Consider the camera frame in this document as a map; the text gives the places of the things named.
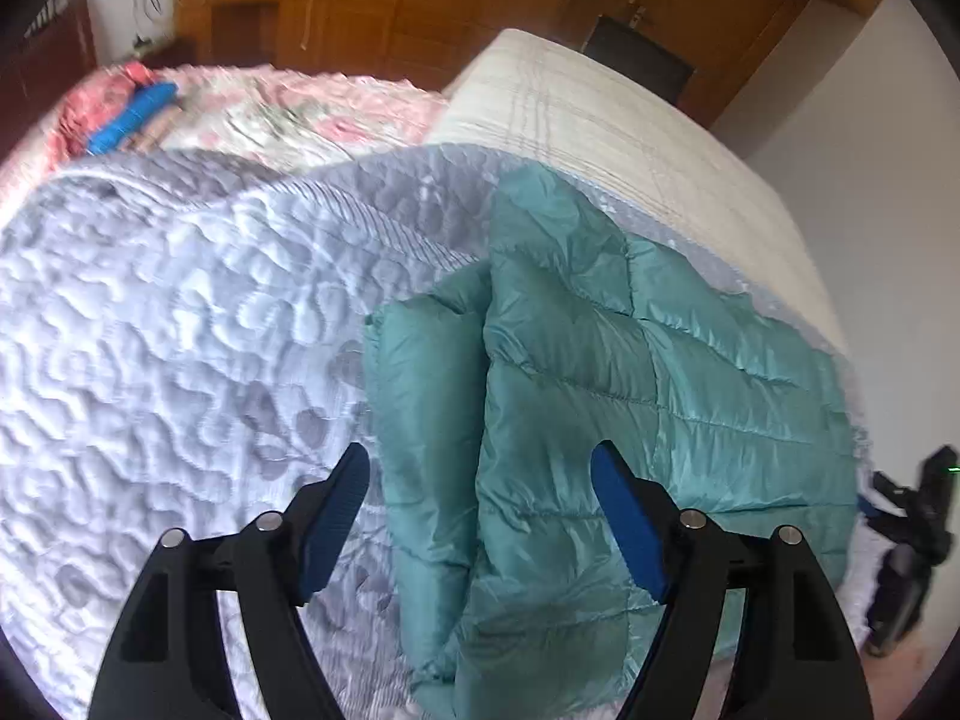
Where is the blue cloth roll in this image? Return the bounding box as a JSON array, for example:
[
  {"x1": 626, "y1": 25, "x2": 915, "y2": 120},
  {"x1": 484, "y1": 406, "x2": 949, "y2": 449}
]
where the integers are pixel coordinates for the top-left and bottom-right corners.
[{"x1": 86, "y1": 82, "x2": 179, "y2": 157}]

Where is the white slatted fixture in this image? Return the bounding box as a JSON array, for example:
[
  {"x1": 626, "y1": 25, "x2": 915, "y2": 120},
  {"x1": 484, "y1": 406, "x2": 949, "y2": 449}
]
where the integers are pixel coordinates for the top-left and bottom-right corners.
[{"x1": 26, "y1": 0, "x2": 70, "y2": 40}]

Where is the wooden wardrobe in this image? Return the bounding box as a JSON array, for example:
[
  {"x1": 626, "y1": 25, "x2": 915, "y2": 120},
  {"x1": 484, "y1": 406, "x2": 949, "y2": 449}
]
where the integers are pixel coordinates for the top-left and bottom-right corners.
[{"x1": 330, "y1": 0, "x2": 893, "y2": 128}]

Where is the black rectangular object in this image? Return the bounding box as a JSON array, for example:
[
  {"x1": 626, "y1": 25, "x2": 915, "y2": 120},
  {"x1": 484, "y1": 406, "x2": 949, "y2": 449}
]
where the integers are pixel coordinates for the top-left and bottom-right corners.
[{"x1": 583, "y1": 15, "x2": 695, "y2": 103}]

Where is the pink floral blanket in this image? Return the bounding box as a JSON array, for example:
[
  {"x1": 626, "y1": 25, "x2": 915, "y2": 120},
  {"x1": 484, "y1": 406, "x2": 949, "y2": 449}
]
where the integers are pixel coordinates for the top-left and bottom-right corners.
[{"x1": 0, "y1": 60, "x2": 458, "y2": 188}]

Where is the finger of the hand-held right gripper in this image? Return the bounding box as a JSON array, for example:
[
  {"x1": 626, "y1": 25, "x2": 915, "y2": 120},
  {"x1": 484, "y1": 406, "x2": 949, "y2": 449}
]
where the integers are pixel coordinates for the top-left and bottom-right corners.
[
  {"x1": 870, "y1": 469, "x2": 914, "y2": 502},
  {"x1": 856, "y1": 493, "x2": 905, "y2": 537}
]

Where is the grey floral quilted bedspread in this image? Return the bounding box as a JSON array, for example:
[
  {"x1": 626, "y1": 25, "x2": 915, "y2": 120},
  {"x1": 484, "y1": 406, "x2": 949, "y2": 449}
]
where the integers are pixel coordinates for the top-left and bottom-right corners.
[{"x1": 0, "y1": 142, "x2": 886, "y2": 720}]

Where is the cream mattress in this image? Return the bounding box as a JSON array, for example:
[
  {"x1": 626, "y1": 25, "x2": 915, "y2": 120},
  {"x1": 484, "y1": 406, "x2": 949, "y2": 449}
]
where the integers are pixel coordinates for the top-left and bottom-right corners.
[{"x1": 424, "y1": 28, "x2": 852, "y2": 353}]

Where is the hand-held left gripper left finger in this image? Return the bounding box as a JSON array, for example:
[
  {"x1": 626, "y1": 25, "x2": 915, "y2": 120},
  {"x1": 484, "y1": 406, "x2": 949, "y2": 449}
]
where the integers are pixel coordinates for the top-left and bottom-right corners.
[{"x1": 88, "y1": 442, "x2": 371, "y2": 720}]

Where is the dark wooden headboard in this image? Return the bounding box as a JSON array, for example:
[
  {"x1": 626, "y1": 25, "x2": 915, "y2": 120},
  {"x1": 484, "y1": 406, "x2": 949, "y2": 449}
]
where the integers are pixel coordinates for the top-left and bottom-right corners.
[{"x1": 0, "y1": 0, "x2": 98, "y2": 158}]

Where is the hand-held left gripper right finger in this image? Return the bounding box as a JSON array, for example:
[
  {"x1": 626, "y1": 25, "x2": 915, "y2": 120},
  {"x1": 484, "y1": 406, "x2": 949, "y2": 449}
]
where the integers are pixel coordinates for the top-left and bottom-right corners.
[{"x1": 590, "y1": 441, "x2": 875, "y2": 720}]

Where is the teal quilted down jacket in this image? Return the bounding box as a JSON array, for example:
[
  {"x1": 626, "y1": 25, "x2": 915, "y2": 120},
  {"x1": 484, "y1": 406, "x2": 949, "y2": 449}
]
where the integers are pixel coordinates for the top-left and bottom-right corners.
[{"x1": 362, "y1": 165, "x2": 863, "y2": 713}]

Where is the wooden desk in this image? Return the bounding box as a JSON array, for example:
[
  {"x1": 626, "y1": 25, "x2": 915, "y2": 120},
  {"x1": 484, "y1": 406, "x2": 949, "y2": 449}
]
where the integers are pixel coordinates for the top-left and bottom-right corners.
[{"x1": 172, "y1": 0, "x2": 353, "y2": 80}]

